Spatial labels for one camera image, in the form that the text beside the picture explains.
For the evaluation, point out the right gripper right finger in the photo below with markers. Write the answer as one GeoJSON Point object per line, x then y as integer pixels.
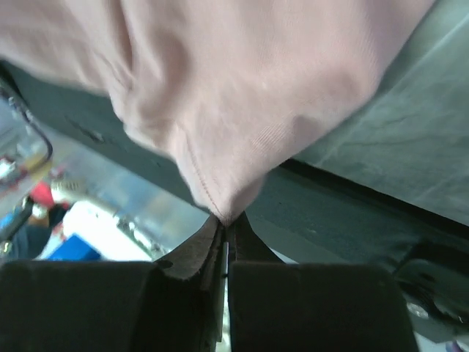
{"type": "Point", "coordinates": [275, 306]}

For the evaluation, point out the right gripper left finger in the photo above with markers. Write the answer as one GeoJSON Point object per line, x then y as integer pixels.
{"type": "Point", "coordinates": [173, 304]}

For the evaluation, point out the dusty pink t shirt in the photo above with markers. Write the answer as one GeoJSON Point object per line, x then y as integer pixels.
{"type": "Point", "coordinates": [228, 90]}

